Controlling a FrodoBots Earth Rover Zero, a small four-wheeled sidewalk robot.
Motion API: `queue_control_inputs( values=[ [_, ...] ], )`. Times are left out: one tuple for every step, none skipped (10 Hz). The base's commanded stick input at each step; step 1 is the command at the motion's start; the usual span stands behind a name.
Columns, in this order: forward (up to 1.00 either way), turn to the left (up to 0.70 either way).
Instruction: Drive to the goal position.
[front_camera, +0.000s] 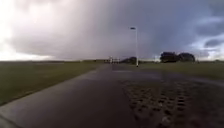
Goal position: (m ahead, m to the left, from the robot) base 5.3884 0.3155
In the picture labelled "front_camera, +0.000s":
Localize pale fence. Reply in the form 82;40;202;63
107;56;121;65

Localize dark bush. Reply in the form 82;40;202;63
119;56;138;65

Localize wet dark asphalt path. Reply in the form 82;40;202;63
0;63;224;128

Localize dark clump of trees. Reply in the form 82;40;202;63
159;51;197;64

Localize wide grass field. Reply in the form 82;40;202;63
0;60;104;107

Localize grass verge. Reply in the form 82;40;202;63
133;61;224;81

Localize tall lamp post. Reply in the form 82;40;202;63
129;26;140;68

